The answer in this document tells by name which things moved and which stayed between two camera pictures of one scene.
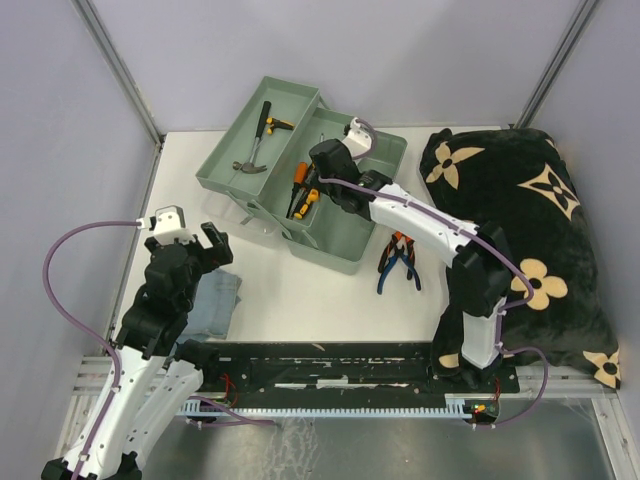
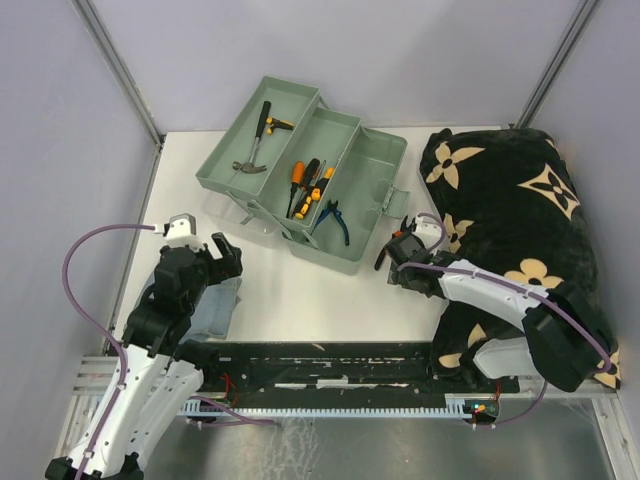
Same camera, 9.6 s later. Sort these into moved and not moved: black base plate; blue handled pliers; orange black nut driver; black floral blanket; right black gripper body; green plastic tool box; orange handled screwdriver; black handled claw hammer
Moved: blue handled pliers; right black gripper body; orange black nut driver
Not moved: green plastic tool box; black handled claw hammer; black floral blanket; orange handled screwdriver; black base plate
